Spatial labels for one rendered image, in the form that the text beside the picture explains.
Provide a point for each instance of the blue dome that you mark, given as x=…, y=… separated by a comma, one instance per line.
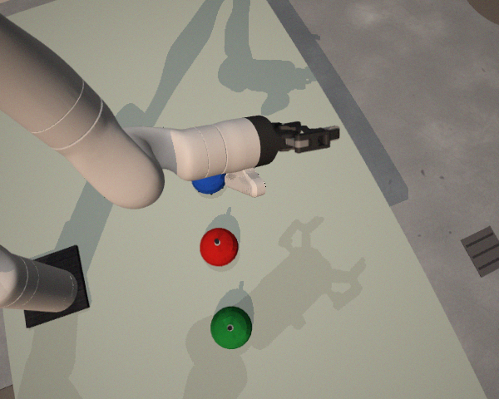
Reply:
x=210, y=185

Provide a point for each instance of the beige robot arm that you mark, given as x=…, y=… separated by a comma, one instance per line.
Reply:
x=43, y=94

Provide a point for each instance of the green dome bell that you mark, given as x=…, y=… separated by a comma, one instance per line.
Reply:
x=220, y=327

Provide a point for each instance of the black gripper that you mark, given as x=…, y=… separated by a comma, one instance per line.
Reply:
x=274, y=137

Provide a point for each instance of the red dome bell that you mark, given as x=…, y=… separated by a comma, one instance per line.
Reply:
x=218, y=247

